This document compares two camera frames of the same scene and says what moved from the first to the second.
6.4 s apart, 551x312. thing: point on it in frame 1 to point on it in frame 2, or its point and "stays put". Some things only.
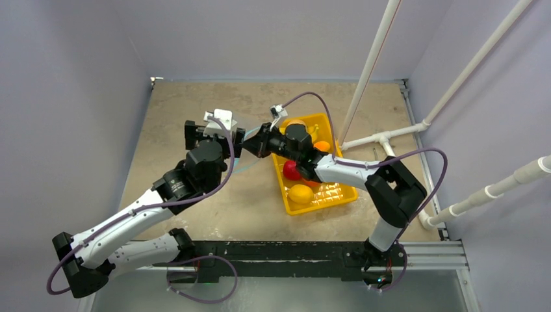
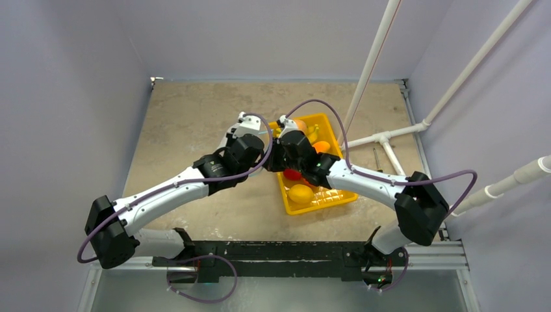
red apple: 290,170 stays put
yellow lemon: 301,194 stays put
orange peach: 295,121 stays put
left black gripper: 193,136 to 230,140
